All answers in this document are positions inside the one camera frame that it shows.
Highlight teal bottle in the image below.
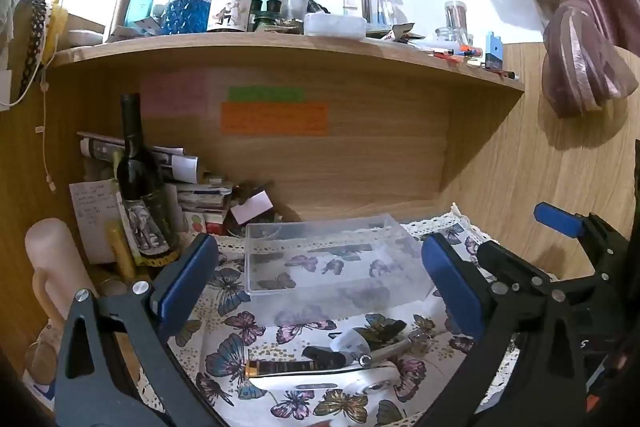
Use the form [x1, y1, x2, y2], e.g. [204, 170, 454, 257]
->
[124, 0, 160, 28]

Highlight wooden shelf unit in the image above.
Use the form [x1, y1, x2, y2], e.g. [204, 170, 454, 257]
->
[0, 29, 527, 383]

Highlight small pale card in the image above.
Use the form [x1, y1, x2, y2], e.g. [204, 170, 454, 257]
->
[240, 191, 274, 225]

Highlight pink sticky note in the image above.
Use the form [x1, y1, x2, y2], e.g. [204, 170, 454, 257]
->
[141, 72, 207, 116]

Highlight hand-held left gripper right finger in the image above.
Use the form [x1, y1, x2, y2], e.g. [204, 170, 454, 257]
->
[421, 234, 586, 427]

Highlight pale pink cylinder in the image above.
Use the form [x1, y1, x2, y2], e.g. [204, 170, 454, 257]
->
[25, 218, 98, 348]

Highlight dotted ribbon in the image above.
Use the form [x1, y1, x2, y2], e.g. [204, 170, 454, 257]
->
[17, 0, 48, 102]

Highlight silver pen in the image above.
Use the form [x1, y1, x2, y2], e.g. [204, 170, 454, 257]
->
[359, 337, 416, 368]

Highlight rolled newspaper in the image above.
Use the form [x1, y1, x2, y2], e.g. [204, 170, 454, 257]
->
[77, 132, 201, 185]

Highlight yellow tube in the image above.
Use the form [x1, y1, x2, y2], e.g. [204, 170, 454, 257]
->
[109, 227, 138, 280]

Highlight green sticky note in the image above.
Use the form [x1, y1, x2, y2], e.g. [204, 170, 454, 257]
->
[228, 86, 305, 102]

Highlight clear plastic box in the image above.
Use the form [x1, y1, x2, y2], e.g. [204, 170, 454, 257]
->
[244, 213, 437, 309]

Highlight blue block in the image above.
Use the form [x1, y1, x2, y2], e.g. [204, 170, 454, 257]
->
[484, 31, 503, 70]

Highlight mauve striped curtain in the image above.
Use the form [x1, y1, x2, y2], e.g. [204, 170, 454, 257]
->
[450, 0, 640, 118]

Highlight orange sticky note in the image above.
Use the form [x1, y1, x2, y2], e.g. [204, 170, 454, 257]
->
[220, 103, 329, 136]

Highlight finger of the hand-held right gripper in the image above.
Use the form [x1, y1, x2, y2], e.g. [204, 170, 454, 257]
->
[477, 241, 556, 283]
[534, 203, 608, 258]

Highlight white handwritten note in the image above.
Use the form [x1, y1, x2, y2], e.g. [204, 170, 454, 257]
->
[69, 179, 123, 265]

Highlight white cord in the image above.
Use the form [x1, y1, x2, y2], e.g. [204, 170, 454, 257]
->
[35, 77, 56, 192]

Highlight stack of papers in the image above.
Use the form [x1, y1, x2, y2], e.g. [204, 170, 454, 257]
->
[170, 172, 236, 238]

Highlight yellow plastic item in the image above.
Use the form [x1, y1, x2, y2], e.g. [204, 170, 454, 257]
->
[42, 0, 68, 62]

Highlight butterfly print tablecloth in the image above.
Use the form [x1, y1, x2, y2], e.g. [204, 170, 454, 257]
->
[135, 202, 556, 427]

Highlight black silver wrapper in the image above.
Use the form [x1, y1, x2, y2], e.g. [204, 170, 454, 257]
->
[367, 23, 416, 42]

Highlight dark wine bottle elephant label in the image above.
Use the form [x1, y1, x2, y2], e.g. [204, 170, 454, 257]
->
[116, 93, 182, 267]

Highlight dark green glass bottle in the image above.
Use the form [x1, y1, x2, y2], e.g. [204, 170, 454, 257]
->
[250, 0, 283, 32]

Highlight clear lidded plastic case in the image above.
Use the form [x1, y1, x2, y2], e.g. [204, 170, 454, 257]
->
[304, 12, 368, 40]

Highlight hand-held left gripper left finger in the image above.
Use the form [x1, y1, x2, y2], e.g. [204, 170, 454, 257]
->
[54, 233, 221, 427]

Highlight white magnifier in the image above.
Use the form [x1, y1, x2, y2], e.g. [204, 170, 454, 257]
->
[250, 364, 401, 408]

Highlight brown tube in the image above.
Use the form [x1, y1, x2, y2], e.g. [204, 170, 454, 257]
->
[111, 0, 132, 38]

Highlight black and gold item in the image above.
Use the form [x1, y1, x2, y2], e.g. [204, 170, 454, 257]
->
[246, 346, 351, 379]

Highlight white dish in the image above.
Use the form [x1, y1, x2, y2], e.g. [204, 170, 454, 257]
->
[67, 29, 105, 46]

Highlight small glass jar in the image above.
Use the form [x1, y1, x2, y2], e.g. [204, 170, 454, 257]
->
[434, 27, 468, 45]

